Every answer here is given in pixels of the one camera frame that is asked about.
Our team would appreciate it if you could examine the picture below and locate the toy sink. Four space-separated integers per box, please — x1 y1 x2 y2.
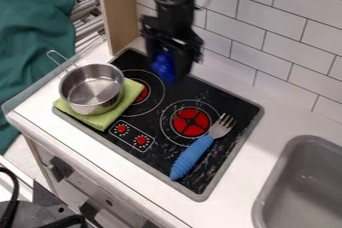
249 134 342 228

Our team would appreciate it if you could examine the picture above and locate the teal cloth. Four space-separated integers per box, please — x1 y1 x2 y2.
0 0 78 156

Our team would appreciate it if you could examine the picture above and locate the blue toy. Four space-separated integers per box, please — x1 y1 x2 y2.
149 51 178 85

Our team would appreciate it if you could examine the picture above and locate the silver pan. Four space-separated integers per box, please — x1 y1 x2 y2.
45 49 127 117

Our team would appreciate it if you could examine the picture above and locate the green cloth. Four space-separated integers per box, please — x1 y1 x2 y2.
52 78 147 132

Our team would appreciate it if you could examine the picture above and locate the black cable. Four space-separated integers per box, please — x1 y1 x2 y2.
0 166 22 228

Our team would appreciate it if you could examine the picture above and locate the wooden board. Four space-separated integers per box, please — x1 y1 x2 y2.
93 0 142 56

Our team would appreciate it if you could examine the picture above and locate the blue handled toy fork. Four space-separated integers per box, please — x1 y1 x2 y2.
168 112 238 182

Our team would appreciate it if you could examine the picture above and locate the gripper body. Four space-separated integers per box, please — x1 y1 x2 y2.
138 14 206 64

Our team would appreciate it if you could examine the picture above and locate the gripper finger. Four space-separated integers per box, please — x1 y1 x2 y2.
171 42 197 85
145 36 166 70

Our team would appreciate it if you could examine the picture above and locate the toy stove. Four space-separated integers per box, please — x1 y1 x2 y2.
50 47 266 203

